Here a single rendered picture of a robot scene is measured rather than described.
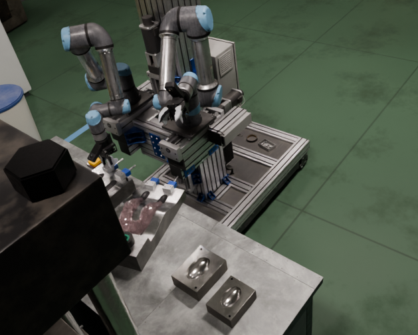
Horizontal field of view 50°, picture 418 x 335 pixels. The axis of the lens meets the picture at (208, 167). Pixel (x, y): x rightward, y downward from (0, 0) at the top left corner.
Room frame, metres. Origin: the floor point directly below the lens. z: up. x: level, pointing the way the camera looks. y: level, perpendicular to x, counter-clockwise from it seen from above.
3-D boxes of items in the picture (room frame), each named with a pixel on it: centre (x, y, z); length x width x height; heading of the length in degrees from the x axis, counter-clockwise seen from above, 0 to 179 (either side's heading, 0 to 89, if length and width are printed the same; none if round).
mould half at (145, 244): (1.57, 0.38, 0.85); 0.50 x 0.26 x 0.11; 151
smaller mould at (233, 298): (1.04, 0.01, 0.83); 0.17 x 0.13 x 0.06; 133
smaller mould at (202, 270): (1.20, 0.12, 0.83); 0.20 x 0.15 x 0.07; 133
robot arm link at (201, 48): (2.04, -0.07, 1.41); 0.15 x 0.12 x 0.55; 70
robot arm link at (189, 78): (1.79, 0.02, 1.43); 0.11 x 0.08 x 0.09; 160
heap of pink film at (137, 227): (1.58, 0.39, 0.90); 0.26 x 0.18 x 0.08; 151
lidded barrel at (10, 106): (3.62, 1.76, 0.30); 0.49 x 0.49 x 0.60
